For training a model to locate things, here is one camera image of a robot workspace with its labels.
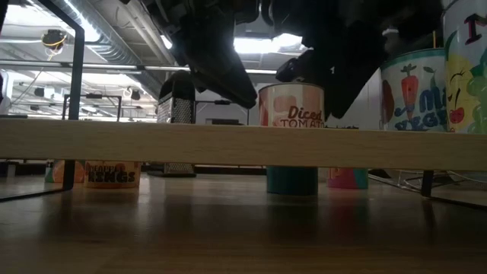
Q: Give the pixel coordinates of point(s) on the silver ceiling duct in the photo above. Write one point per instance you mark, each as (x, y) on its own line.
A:
(114, 42)

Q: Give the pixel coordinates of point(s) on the small metal mesh strainer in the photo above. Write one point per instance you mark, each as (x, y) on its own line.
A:
(466, 176)

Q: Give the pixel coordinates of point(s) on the pineapple rings can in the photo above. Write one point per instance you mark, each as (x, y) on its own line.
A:
(112, 177)

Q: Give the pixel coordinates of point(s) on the mixed fruit can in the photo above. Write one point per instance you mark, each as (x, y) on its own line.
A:
(468, 76)

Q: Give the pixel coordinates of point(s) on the large metal mesh sieve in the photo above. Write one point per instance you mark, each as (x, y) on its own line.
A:
(395, 182)

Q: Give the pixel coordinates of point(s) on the teal tuna fish can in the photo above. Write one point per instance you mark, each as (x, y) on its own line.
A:
(292, 182)

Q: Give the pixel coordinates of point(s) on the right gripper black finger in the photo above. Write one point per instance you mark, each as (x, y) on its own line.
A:
(350, 68)

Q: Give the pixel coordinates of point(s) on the metal box grater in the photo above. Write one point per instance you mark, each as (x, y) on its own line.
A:
(177, 110)

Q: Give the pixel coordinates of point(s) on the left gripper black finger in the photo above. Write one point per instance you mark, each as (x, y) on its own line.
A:
(220, 64)

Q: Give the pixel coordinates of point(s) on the chicken soup can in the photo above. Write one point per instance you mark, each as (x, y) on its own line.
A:
(348, 179)

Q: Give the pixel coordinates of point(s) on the diced tomato can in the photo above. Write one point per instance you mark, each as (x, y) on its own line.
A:
(291, 102)

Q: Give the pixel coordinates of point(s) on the mixed vegetables can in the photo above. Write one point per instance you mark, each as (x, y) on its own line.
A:
(414, 95)

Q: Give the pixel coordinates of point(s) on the black background frame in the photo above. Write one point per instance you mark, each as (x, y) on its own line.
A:
(222, 102)

